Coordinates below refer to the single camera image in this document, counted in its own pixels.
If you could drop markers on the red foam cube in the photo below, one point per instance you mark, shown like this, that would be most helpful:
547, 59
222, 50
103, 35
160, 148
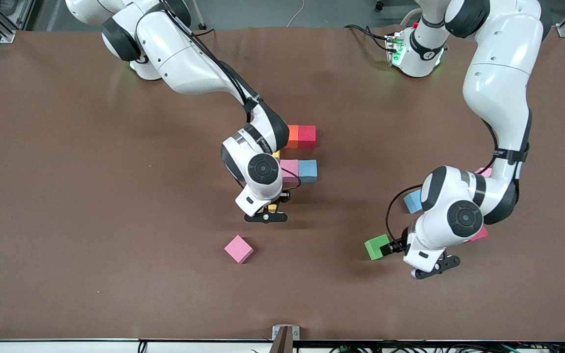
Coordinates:
307, 136
480, 234

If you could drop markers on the blue foam cube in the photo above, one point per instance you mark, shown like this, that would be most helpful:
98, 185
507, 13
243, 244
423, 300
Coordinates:
307, 170
412, 202

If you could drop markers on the orange foam cube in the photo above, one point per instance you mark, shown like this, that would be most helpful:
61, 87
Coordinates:
293, 136

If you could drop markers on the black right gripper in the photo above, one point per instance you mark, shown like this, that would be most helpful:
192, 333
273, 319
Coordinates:
283, 197

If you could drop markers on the metal table edge bracket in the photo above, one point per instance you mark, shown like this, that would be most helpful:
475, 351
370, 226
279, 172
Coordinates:
285, 333

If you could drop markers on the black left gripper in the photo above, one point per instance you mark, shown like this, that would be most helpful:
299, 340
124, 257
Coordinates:
394, 248

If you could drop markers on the brown table cover mat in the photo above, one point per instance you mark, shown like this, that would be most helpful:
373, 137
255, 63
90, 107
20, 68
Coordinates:
91, 269

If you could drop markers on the black caster wheel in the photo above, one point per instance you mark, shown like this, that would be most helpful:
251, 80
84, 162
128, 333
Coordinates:
379, 5

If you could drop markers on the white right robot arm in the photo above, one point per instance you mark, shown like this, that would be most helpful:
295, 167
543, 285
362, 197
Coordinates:
184, 63

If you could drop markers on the green foam cube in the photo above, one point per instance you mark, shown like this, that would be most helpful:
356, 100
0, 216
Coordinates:
375, 247

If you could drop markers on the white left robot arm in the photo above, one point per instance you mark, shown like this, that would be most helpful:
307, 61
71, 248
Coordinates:
498, 78

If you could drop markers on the pink foam cube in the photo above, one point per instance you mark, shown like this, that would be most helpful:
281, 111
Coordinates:
290, 167
238, 248
483, 171

